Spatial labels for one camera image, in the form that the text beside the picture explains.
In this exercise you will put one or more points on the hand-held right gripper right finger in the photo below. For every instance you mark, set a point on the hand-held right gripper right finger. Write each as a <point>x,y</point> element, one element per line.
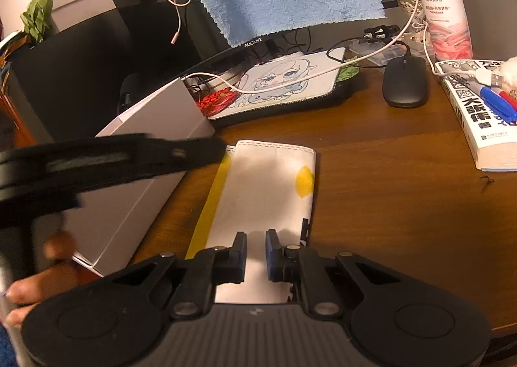
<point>272,258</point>

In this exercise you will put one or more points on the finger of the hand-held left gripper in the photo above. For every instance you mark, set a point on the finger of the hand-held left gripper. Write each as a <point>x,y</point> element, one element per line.
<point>161,157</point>

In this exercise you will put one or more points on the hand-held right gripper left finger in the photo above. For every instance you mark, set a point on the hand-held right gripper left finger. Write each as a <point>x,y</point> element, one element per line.
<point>240,258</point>

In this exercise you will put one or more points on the white cardboard box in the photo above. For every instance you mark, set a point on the white cardboard box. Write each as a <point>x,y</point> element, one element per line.
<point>133,209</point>

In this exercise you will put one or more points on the person's left hand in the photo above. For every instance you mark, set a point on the person's left hand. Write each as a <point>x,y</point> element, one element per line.
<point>36,288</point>

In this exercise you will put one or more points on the small black desk device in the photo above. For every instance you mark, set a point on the small black desk device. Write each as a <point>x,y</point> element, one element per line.
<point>128,92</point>

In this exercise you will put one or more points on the black monitor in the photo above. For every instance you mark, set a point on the black monitor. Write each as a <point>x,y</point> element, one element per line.
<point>161,35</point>

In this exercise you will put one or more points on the cartoon print mouse pad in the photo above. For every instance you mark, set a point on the cartoon print mouse pad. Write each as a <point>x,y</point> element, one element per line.
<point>282,86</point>

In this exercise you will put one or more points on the green paper plant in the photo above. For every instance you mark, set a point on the green paper plant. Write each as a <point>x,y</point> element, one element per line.
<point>38,15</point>

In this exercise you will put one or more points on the grey storage box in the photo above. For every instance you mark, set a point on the grey storage box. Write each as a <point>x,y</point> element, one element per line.
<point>80,3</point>

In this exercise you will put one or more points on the green patterned coaster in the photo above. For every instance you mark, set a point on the green patterned coaster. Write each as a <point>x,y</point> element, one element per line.
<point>348,72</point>

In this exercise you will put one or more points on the black computer mouse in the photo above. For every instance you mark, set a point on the black computer mouse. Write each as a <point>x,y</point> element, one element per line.
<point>404,82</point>

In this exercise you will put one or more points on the clear plastic case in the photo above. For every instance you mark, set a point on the clear plastic case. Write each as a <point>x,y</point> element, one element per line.
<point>383,53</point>

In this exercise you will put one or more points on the white paperback book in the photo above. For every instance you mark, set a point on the white paperback book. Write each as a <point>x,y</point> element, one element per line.
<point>472,120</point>

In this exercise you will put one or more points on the black hair clip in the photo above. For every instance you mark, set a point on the black hair clip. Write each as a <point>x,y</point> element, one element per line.
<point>379,31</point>

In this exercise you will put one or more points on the blue marker pen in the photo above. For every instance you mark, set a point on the blue marker pen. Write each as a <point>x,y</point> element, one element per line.
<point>494,98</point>

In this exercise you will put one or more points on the red marker pen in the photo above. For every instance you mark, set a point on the red marker pen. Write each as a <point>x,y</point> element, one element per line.
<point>508,99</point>

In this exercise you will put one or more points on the white fluffy ball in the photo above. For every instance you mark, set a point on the white fluffy ball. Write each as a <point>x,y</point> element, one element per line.
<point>508,72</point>

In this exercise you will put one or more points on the white and pink pump bottle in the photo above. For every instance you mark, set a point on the white and pink pump bottle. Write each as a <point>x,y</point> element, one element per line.
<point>444,7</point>

